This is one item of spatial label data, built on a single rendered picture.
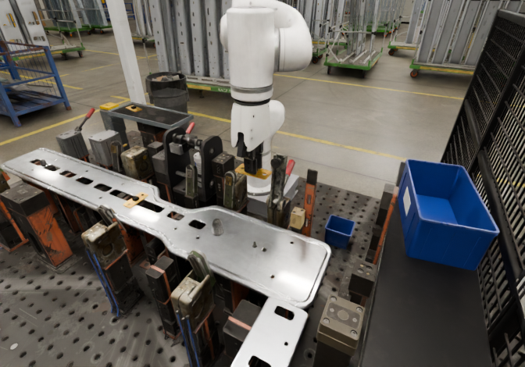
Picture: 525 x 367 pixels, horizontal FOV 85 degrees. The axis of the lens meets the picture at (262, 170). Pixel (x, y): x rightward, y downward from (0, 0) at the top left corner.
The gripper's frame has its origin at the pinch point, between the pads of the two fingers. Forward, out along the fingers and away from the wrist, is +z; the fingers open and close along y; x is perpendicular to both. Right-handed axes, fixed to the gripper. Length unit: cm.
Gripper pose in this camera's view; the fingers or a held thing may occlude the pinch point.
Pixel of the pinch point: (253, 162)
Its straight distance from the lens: 67.2
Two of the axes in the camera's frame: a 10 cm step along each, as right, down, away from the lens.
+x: 8.9, 2.4, -3.8
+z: 0.0, 8.5, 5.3
